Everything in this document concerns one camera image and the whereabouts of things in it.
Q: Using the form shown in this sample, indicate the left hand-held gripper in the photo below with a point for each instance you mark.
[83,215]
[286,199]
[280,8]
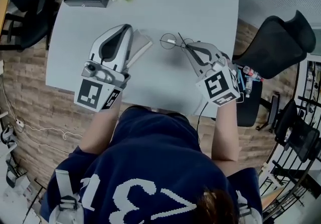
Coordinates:
[90,92]

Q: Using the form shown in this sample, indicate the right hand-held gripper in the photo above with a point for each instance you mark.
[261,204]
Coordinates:
[218,85]

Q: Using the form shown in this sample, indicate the grey glasses case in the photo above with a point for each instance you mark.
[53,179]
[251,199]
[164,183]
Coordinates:
[140,44]

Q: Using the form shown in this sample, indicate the eyeglasses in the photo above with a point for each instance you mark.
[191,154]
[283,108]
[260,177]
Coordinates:
[168,41]

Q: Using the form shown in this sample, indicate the person's left forearm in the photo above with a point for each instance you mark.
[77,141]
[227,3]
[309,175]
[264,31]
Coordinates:
[100,130]

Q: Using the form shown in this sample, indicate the person's right forearm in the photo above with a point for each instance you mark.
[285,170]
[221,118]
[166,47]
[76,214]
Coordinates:
[225,132]

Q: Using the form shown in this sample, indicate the red-label plastic bottle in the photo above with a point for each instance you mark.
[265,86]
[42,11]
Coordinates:
[253,73]

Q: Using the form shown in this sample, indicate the clear plastic bottle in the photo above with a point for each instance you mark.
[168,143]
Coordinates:
[248,87]

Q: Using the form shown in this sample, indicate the black mesh office chair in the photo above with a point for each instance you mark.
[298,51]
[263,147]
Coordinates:
[276,44]

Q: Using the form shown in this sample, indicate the white power strip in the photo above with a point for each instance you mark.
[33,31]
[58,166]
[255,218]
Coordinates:
[20,122]

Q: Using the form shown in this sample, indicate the black folding chair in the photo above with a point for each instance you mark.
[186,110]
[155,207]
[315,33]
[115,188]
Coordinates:
[296,130]

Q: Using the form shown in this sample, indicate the person's navy printed shirt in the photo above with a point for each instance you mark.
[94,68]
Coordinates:
[150,172]

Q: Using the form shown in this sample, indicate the black metal rack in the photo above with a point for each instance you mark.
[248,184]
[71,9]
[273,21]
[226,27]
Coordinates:
[296,167]

